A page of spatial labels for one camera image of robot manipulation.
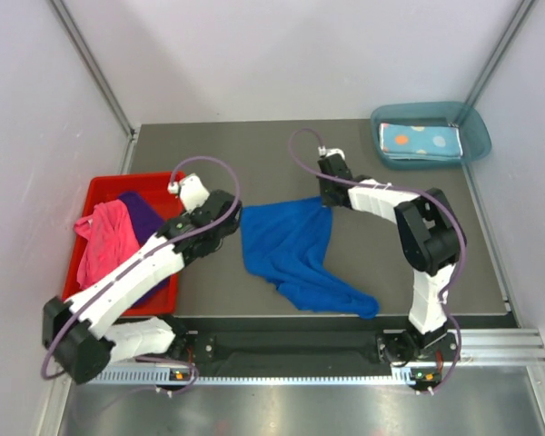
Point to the teal translucent plastic tray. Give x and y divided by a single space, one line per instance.
474 135

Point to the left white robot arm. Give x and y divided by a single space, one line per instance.
82 333

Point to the pink towel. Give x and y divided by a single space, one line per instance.
110 241

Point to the left aluminium frame post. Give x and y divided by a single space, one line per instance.
75 35

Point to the right aluminium frame post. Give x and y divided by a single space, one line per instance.
507 37

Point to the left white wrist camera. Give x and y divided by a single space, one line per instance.
190 191

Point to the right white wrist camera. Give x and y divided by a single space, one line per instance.
325 152

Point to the light blue polka-dot towel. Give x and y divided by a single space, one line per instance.
400 142

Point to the purple towel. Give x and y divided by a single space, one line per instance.
145 220

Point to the aluminium front rail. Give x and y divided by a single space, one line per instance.
502 347

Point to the aluminium frame post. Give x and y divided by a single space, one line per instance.
507 37
75 35

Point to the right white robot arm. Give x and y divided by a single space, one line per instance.
429 242

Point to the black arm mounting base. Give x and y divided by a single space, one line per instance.
305 353

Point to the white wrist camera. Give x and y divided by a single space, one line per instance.
325 152
190 191

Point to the white slotted cable duct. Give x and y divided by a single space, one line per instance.
170 375

